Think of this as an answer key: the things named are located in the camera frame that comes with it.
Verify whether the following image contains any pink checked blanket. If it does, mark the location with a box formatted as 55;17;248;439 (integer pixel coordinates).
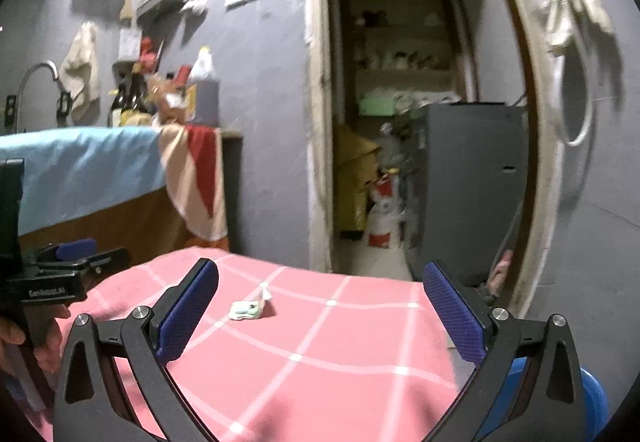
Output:
30;246;476;442

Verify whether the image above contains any brown paper bag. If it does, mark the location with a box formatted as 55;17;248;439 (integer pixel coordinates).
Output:
147;74;194;126

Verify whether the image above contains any red and cream striped towel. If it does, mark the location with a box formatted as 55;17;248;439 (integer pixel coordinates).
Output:
157;124;231;243

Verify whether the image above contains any blue plastic bin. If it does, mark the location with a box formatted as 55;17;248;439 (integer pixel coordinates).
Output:
475;356;611;442

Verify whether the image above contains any white cloth bag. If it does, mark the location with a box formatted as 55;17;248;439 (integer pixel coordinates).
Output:
541;0;617;59

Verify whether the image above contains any white sack with red print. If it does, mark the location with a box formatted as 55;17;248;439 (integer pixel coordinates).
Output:
366;176;409;249

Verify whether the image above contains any light blue cloth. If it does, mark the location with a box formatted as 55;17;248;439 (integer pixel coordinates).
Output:
0;126;169;236

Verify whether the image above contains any cream door frame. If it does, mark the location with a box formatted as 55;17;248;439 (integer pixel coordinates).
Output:
304;0;567;319

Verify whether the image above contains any grey appliance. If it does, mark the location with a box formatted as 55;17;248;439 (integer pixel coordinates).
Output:
410;102;531;284

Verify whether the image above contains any white spray bottle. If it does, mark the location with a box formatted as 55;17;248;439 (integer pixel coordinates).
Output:
192;46;216;83

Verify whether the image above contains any yellow cardboard box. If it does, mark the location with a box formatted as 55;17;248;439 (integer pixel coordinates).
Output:
333;122;382;236

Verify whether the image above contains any beige hanging cloth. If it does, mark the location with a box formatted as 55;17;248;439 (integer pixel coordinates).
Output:
58;20;104;124

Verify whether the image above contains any white hose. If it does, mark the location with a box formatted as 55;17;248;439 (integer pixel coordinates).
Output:
547;46;599;149

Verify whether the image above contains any grey wall shelf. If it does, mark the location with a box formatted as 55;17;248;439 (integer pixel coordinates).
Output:
135;0;209;21

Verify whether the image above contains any metal faucet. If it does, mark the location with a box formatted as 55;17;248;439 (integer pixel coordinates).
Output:
16;60;72;131

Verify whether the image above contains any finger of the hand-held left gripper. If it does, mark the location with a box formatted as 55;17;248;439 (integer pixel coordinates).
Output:
70;248;132;282
34;238;98;264

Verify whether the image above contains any green folded cloth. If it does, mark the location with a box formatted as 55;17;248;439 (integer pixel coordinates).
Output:
360;90;397;116

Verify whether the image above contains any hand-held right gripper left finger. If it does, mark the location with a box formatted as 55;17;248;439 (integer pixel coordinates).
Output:
52;258;220;442

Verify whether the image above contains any wooden shelf unit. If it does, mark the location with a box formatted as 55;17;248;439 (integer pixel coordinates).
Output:
338;0;469;117

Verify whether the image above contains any dark glass bottle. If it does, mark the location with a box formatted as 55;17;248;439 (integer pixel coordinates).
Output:
127;71;152;117
110;81;133;128

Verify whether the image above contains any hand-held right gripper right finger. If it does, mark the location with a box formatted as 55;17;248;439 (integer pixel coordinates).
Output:
422;261;586;442

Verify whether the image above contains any person's left hand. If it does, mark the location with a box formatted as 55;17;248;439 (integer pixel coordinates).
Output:
0;303;72;375

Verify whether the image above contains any brown wooden cabinet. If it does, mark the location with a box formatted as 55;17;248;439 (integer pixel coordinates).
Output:
17;129;244;269

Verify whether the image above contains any small green white wrapper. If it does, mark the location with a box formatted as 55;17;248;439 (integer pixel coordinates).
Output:
229;300;264;322

